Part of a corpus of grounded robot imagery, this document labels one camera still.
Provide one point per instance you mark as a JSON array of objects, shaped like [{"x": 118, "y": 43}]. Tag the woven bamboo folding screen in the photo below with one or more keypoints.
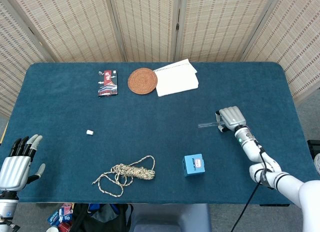
[{"x": 150, "y": 24}]

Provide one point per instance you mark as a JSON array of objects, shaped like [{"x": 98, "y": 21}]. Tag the light blue cardboard box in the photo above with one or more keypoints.
[{"x": 194, "y": 167}]

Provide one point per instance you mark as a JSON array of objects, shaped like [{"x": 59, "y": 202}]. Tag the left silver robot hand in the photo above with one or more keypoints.
[{"x": 15, "y": 172}]

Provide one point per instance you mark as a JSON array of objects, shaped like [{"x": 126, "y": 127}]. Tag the clear glass test tube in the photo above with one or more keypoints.
[{"x": 206, "y": 125}]

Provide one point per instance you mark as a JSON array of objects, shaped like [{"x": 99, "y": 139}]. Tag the black backpack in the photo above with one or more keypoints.
[{"x": 100, "y": 217}]

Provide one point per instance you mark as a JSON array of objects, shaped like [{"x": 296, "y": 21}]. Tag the black box object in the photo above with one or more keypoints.
[{"x": 313, "y": 148}]

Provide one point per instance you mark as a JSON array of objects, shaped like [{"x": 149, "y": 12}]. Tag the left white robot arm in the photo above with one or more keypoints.
[{"x": 6, "y": 209}]

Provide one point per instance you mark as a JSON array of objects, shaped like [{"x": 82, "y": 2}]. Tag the round woven rattan coaster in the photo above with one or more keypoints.
[{"x": 142, "y": 81}]

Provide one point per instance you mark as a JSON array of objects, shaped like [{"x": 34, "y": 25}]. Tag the blue table cloth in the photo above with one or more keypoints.
[{"x": 150, "y": 116}]

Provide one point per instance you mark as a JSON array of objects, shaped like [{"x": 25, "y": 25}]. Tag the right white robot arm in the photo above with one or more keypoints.
[{"x": 287, "y": 182}]

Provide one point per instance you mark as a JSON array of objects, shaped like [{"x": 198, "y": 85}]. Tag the small white stopper cap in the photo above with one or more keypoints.
[{"x": 90, "y": 132}]

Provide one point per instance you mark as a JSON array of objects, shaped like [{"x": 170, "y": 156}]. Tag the grey blue chair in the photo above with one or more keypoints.
[{"x": 170, "y": 217}]

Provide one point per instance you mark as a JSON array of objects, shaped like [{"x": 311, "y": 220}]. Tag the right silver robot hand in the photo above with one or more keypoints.
[{"x": 232, "y": 118}]

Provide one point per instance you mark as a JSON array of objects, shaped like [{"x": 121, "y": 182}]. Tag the blue red snack packets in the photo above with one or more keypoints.
[{"x": 61, "y": 214}]

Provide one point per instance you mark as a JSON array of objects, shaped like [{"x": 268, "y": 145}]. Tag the folded white cloth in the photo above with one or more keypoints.
[{"x": 177, "y": 79}]

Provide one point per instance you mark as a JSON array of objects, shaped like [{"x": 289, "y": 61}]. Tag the dark red printed card box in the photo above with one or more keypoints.
[{"x": 108, "y": 83}]

